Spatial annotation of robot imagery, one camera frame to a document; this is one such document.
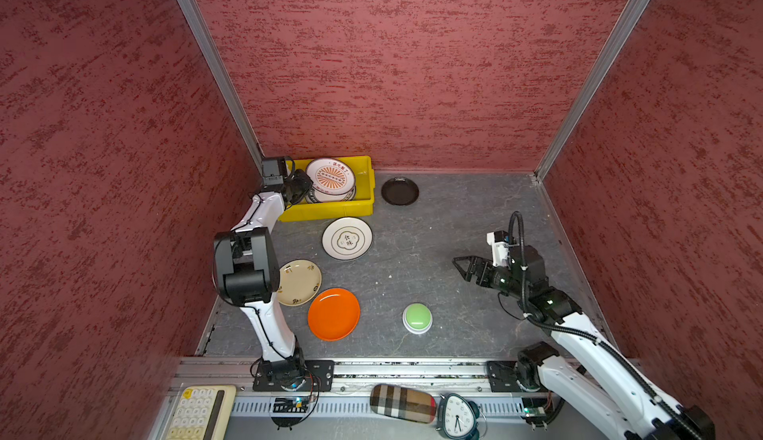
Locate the right aluminium corner post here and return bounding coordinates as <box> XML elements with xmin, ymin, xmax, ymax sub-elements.
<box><xmin>534</xmin><ymin>0</ymin><xmax>652</xmax><ymax>185</ymax></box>

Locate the small black dish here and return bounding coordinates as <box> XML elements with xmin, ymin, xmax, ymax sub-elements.
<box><xmin>381</xmin><ymin>177</ymin><xmax>419</xmax><ymax>207</ymax></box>

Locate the white plate flower outline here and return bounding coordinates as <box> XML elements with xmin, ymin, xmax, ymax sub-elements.
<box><xmin>321</xmin><ymin>217</ymin><xmax>374</xmax><ymax>260</ymax></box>

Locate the white plate green lettered rim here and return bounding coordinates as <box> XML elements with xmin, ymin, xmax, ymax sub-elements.
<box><xmin>307</xmin><ymin>187</ymin><xmax>357</xmax><ymax>204</ymax></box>

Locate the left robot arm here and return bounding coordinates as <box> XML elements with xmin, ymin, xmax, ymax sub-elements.
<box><xmin>213</xmin><ymin>169</ymin><xmax>312</xmax><ymax>392</ymax></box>

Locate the right controller board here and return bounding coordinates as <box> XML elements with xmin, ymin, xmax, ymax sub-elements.
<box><xmin>520</xmin><ymin>397</ymin><xmax>552</xmax><ymax>423</ymax></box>

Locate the cream beige plate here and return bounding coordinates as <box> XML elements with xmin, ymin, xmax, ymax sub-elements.
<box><xmin>277</xmin><ymin>259</ymin><xmax>323</xmax><ymax>307</ymax></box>

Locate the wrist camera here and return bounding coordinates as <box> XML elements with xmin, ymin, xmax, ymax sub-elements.
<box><xmin>486</xmin><ymin>231</ymin><xmax>510</xmax><ymax>266</ymax></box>
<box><xmin>261</xmin><ymin>157</ymin><xmax>288</xmax><ymax>192</ymax></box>

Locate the aluminium mounting rail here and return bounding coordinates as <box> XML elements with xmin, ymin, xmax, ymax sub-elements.
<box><xmin>169</xmin><ymin>357</ymin><xmax>526</xmax><ymax>396</ymax></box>

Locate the yellow plastic bin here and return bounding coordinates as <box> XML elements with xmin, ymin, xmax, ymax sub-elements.
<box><xmin>279</xmin><ymin>156</ymin><xmax>376</xmax><ymax>223</ymax></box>

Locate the left aluminium corner post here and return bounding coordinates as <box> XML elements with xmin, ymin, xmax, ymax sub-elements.
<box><xmin>176</xmin><ymin>0</ymin><xmax>263</xmax><ymax>175</ymax></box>

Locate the white analog clock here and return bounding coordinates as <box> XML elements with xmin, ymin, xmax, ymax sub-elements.
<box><xmin>435</xmin><ymin>393</ymin><xmax>480</xmax><ymax>440</ymax></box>

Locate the plaid glasses case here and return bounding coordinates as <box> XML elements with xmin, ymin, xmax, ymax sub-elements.
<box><xmin>370</xmin><ymin>384</ymin><xmax>437</xmax><ymax>424</ymax></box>

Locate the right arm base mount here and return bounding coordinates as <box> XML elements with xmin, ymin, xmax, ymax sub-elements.
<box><xmin>486</xmin><ymin>361</ymin><xmax>540</xmax><ymax>393</ymax></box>

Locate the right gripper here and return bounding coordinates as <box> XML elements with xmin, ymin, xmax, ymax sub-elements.
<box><xmin>451</xmin><ymin>256</ymin><xmax>527</xmax><ymax>300</ymax></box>

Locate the white plate orange sunburst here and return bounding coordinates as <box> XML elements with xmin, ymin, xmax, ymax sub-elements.
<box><xmin>305</xmin><ymin>158</ymin><xmax>356</xmax><ymax>196</ymax></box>

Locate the aluminium corner post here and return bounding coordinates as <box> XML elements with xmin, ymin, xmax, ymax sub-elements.
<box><xmin>534</xmin><ymin>0</ymin><xmax>652</xmax><ymax>185</ymax></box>
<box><xmin>176</xmin><ymin>0</ymin><xmax>263</xmax><ymax>175</ymax></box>

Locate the left controller board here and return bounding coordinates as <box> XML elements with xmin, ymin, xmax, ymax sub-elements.
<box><xmin>270</xmin><ymin>397</ymin><xmax>312</xmax><ymax>417</ymax></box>

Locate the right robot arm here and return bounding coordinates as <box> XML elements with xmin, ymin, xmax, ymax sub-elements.
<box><xmin>453</xmin><ymin>256</ymin><xmax>717</xmax><ymax>439</ymax></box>

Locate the beige calculator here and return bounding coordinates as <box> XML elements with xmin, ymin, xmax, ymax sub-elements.
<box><xmin>164</xmin><ymin>386</ymin><xmax>236</xmax><ymax>440</ymax></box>

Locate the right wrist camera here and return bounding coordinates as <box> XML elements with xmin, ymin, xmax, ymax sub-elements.
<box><xmin>486</xmin><ymin>231</ymin><xmax>510</xmax><ymax>266</ymax></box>

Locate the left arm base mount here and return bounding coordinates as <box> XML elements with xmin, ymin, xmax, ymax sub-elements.
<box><xmin>252</xmin><ymin>360</ymin><xmax>336</xmax><ymax>393</ymax></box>

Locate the controller board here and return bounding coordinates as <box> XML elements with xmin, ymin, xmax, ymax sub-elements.
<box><xmin>270</xmin><ymin>397</ymin><xmax>312</xmax><ymax>417</ymax></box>
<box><xmin>520</xmin><ymin>397</ymin><xmax>552</xmax><ymax>423</ymax></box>

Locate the black corrugated cable conduit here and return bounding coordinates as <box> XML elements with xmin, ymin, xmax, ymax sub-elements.
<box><xmin>505</xmin><ymin>210</ymin><xmax>711</xmax><ymax>440</ymax></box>

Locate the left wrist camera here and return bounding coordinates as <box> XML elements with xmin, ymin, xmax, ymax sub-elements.
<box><xmin>261</xmin><ymin>157</ymin><xmax>288</xmax><ymax>192</ymax></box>

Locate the green push button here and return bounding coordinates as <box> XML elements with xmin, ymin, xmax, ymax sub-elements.
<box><xmin>401</xmin><ymin>303</ymin><xmax>433</xmax><ymax>335</ymax></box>

